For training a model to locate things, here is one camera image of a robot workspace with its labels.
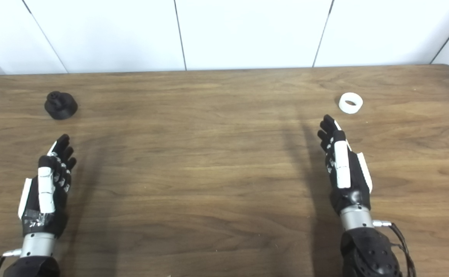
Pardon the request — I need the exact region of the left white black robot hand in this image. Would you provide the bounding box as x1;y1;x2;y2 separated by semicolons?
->
18;134;77;238

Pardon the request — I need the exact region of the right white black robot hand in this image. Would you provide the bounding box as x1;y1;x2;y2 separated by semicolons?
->
317;114;373;215

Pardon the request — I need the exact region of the white ring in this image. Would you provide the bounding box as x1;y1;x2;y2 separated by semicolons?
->
339;93;364;114

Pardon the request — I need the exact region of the round black part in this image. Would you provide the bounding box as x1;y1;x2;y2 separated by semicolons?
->
44;91;79;120

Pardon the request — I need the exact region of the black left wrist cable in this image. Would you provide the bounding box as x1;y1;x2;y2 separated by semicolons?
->
0;249;22;277

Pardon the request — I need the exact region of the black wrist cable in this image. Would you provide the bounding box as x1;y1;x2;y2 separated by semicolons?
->
0;249;22;277
373;220;417;277

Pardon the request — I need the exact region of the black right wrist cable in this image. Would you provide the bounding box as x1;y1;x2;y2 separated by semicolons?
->
373;220;417;277

